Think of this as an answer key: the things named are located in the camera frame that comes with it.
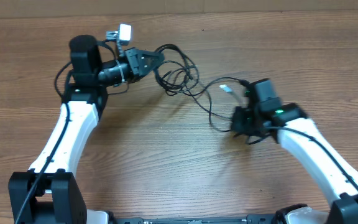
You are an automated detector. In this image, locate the smooth black usb cable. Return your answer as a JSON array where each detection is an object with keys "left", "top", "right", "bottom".
[{"left": 153, "top": 44, "right": 200, "bottom": 96}]

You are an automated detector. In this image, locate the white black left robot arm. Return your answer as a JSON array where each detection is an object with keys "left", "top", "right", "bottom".
[{"left": 8, "top": 35, "right": 164, "bottom": 223}]

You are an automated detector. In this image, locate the braided black usb cable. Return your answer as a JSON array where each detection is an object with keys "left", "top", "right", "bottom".
[{"left": 163, "top": 70, "right": 242, "bottom": 133}]

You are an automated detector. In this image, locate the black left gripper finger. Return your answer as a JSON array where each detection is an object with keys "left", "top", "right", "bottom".
[
  {"left": 144, "top": 58, "right": 164, "bottom": 75},
  {"left": 141, "top": 50, "right": 165, "bottom": 61}
]

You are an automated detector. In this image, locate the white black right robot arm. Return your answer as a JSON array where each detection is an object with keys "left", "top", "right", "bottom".
[{"left": 230, "top": 78, "right": 358, "bottom": 223}]

